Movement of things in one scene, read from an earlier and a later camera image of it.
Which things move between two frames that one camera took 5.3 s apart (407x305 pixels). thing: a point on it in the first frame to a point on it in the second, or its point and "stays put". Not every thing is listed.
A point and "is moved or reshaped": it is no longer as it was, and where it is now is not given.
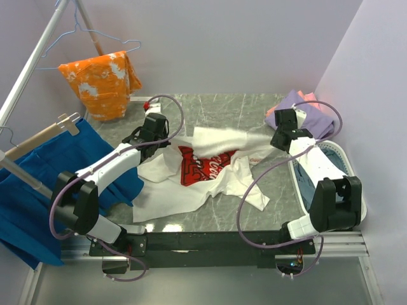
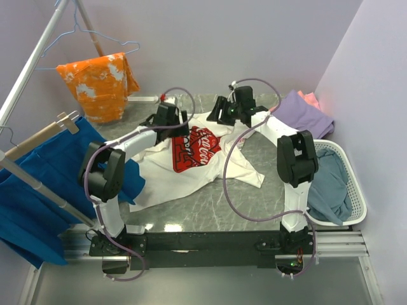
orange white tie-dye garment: (104, 84) stays put
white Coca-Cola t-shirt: (211, 162) is moved or reshaped
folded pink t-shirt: (308, 96) stays put
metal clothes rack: (6, 162) stays put
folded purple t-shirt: (321, 124) stays put
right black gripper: (274, 141) to (220, 105)
